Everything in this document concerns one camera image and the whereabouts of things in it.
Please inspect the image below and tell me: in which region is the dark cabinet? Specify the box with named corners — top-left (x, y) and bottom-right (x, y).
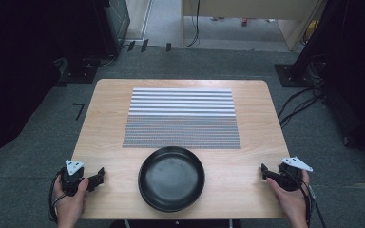
top-left (92, 0), bottom-right (131, 58)

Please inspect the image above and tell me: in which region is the light wooden desk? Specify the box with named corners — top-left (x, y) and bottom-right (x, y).
top-left (181, 0), bottom-right (325, 52)

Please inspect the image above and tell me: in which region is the bundle of black floor cables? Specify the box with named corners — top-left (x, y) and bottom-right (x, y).
top-left (277, 56), bottom-right (329, 129)

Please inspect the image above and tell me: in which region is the left hand-held gripper black cable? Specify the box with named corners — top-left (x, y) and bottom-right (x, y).
top-left (48, 168), bottom-right (68, 224)

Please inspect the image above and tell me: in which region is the black round plate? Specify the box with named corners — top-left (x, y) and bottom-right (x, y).
top-left (137, 145), bottom-right (206, 213)

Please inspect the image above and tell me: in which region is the yellow object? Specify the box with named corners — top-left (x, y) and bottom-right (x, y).
top-left (302, 19), bottom-right (320, 45)

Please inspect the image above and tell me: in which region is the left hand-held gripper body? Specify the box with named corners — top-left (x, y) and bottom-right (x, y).
top-left (59, 159), bottom-right (86, 198)

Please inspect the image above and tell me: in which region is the hand-held gripper black cable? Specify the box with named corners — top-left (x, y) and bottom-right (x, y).
top-left (283, 166), bottom-right (328, 228)
top-left (48, 168), bottom-right (68, 224)

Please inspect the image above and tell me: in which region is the black hanging cable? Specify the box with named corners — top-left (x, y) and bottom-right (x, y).
top-left (180, 0), bottom-right (202, 49)

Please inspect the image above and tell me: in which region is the person's left hand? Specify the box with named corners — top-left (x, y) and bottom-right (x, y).
top-left (52, 177), bottom-right (90, 226)

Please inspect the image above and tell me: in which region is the right hand-held gripper black cable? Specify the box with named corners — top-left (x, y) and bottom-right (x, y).
top-left (283, 166), bottom-right (328, 228)

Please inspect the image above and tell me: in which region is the pale floor cable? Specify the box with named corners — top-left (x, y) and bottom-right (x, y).
top-left (81, 54), bottom-right (118, 69)

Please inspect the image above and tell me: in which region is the grey striped placemat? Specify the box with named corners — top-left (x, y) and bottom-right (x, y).
top-left (122, 87), bottom-right (242, 150)

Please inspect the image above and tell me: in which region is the person's right hand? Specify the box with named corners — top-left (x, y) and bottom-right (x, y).
top-left (265, 169), bottom-right (312, 224)

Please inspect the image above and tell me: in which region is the black stand base plate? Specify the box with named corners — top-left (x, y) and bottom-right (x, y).
top-left (274, 64), bottom-right (313, 88)
top-left (59, 56), bottom-right (99, 85)

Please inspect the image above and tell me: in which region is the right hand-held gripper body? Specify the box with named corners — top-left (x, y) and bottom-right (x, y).
top-left (272, 156), bottom-right (315, 192)

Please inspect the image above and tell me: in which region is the black curtain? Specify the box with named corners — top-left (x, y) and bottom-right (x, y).
top-left (0, 0), bottom-right (108, 169)
top-left (293, 0), bottom-right (365, 161)

